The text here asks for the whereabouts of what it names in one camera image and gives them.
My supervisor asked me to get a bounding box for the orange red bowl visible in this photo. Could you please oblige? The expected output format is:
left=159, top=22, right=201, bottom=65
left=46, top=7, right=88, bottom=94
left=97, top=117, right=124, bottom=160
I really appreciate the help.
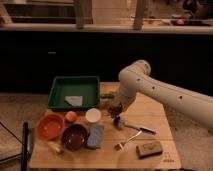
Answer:
left=36, top=113, right=65, bottom=141

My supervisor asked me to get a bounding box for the grey cloth in tray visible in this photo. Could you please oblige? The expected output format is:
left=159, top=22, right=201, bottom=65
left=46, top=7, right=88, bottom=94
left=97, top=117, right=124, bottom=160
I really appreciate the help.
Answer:
left=65, top=96, right=83, bottom=106

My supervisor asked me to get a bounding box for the orange fruit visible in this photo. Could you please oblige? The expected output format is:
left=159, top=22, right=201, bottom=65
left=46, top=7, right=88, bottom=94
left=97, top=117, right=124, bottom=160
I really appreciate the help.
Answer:
left=65, top=111, right=77, bottom=123

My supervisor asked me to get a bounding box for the silver fork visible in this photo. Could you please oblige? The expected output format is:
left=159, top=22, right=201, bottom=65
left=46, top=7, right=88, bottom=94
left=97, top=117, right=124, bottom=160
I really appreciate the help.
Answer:
left=114, top=131, right=142, bottom=151

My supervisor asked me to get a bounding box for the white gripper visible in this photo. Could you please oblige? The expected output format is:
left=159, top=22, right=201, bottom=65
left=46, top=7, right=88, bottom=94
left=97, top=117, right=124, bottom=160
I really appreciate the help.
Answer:
left=115, top=92, right=134, bottom=113

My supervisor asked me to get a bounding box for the dark maroon bowl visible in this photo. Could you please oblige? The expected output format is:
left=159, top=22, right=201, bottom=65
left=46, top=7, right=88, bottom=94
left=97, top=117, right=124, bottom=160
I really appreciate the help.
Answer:
left=61, top=124, right=88, bottom=151

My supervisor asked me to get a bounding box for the dark purple grape bunch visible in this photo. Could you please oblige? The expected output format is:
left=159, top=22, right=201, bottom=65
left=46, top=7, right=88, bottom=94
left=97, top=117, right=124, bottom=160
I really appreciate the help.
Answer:
left=108, top=104, right=123, bottom=118

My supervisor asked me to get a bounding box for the small white cup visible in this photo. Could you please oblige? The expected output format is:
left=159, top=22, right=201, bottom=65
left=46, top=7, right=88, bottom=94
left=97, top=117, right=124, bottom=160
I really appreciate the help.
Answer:
left=85, top=108, right=102, bottom=123

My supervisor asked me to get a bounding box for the blue sponge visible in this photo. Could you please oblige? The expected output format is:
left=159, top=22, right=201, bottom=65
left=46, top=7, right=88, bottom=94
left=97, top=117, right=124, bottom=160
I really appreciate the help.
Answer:
left=87, top=124, right=104, bottom=149

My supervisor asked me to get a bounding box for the green plastic tray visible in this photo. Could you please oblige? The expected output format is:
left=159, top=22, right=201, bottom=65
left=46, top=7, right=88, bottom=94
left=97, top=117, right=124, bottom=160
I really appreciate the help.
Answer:
left=48, top=76, right=100, bottom=111

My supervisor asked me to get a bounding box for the yellow corn cob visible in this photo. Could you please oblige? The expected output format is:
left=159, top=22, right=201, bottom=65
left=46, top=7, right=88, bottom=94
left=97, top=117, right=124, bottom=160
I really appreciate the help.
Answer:
left=47, top=141, right=63, bottom=154

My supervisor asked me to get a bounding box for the brown rectangular block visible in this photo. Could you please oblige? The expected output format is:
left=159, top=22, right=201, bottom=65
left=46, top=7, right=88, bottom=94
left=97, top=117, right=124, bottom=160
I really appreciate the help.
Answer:
left=136, top=141, right=163, bottom=159

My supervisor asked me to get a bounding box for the green leafy vegetable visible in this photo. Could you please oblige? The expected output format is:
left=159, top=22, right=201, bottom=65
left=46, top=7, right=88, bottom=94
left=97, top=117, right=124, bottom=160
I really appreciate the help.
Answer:
left=100, top=92, right=115, bottom=107

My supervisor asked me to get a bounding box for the wooden board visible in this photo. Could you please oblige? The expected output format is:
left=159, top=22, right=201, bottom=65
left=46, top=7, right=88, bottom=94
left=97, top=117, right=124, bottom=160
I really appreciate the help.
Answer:
left=28, top=81, right=183, bottom=170

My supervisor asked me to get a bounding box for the black dish brush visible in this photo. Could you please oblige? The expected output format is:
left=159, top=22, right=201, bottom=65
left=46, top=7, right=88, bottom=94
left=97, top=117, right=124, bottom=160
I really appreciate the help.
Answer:
left=113, top=117, right=156, bottom=135

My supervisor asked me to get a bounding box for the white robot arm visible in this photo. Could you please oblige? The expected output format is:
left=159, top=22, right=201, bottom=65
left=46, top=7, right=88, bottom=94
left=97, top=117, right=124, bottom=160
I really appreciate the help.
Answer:
left=116, top=60, right=213, bottom=131

